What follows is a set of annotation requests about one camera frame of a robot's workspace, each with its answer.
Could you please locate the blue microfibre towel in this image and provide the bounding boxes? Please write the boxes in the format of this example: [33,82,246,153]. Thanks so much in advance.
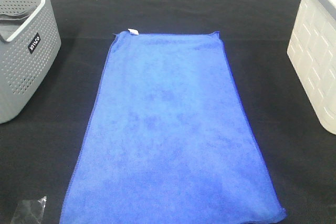
[60,31,286,223]

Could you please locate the black table cloth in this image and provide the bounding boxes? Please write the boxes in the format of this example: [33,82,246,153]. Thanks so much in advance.
[1,0,335,223]

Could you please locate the grey perforated laundry basket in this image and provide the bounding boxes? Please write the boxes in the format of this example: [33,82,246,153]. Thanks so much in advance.
[1,0,61,123]

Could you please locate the cream storage box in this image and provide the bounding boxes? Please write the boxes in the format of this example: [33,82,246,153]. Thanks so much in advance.
[287,0,335,134]

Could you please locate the clear tape strip left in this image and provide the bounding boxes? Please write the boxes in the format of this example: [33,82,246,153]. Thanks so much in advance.
[10,196,47,224]

